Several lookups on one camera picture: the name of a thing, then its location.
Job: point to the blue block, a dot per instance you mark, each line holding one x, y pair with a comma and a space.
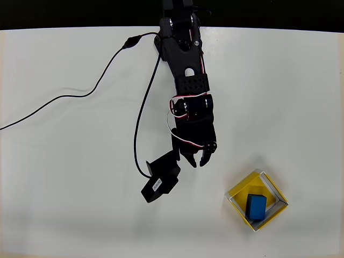
256, 207

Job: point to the yellow open box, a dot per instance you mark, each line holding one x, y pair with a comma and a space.
242, 193

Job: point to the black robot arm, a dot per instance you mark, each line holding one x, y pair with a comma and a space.
185, 53

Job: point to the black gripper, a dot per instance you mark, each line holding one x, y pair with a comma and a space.
194, 149

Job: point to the black webcam on gripper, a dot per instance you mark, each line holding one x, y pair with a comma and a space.
161, 177

